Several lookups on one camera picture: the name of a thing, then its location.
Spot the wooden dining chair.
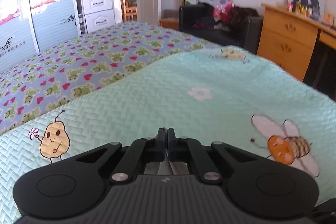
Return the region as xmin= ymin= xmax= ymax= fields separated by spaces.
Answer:
xmin=121 ymin=0 xmax=137 ymax=22

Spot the white sliding door wardrobe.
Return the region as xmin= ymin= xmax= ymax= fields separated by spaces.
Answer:
xmin=1 ymin=0 xmax=80 ymax=71

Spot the grey t-shirt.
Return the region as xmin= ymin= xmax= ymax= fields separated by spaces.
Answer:
xmin=144 ymin=159 xmax=189 ymax=175

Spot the wooden cabinet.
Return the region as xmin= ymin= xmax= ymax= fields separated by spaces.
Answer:
xmin=257 ymin=3 xmax=335 ymax=81

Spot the mint quilted bee bedspread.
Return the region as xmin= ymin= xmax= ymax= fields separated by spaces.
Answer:
xmin=1 ymin=48 xmax=335 ymax=223

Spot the black chair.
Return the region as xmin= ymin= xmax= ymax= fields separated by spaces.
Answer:
xmin=179 ymin=3 xmax=263 ymax=54

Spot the white drawer unit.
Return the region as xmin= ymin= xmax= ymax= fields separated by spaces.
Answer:
xmin=82 ymin=0 xmax=116 ymax=33

